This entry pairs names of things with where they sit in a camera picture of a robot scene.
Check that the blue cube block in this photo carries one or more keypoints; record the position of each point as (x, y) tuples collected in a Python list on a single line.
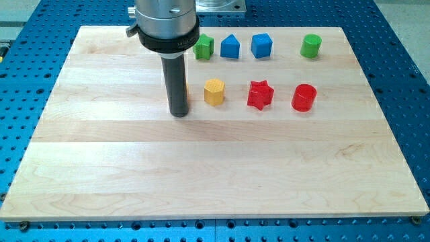
[(261, 45)]

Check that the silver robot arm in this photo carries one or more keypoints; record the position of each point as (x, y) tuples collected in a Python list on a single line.
[(168, 28)]

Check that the red cylinder block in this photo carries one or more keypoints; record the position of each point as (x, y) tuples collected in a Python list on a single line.
[(304, 97)]

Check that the light wooden board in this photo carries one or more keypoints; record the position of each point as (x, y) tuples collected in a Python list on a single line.
[(107, 148)]

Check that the yellow hexagonal block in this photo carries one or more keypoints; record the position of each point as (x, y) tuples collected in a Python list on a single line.
[(214, 91)]

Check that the blue perforated table plate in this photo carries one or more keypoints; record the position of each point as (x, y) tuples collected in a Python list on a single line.
[(389, 38)]

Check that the green cylinder block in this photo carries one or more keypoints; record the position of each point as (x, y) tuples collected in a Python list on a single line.
[(310, 45)]

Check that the blue house-shaped block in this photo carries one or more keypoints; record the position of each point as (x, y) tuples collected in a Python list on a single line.
[(230, 47)]

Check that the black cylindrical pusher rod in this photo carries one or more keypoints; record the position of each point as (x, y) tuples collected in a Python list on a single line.
[(175, 83)]

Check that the red star block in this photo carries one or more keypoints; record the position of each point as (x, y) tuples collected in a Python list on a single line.
[(260, 94)]

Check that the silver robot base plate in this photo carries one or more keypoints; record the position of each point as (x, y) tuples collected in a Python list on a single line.
[(221, 6)]

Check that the green star block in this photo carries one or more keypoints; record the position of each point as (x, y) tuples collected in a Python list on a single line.
[(204, 47)]

